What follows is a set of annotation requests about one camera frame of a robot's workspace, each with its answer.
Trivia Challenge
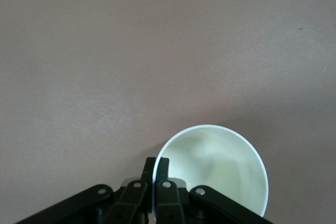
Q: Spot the white IKEA cup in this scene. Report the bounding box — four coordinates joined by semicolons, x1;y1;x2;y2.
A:
154;124;269;218

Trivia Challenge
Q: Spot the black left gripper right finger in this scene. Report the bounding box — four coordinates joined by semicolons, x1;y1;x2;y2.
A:
154;157;274;224

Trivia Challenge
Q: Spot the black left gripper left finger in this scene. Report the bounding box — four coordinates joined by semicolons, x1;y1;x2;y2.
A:
13;157;156;224

